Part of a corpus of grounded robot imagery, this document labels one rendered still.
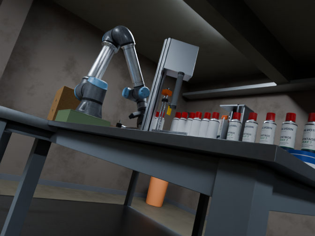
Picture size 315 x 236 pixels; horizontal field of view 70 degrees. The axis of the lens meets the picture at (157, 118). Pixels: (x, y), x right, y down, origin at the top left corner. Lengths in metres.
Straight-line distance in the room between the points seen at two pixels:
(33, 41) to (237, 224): 3.93
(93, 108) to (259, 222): 1.06
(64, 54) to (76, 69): 0.29
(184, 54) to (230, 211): 1.10
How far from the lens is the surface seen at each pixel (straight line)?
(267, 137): 0.99
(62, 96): 1.68
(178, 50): 1.34
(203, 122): 1.16
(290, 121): 0.99
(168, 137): 0.38
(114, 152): 0.58
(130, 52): 1.48
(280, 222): 3.88
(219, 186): 0.35
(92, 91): 1.29
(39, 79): 3.97
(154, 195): 4.34
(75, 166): 4.15
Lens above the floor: 0.78
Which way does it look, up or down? 11 degrees up
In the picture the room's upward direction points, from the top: 15 degrees clockwise
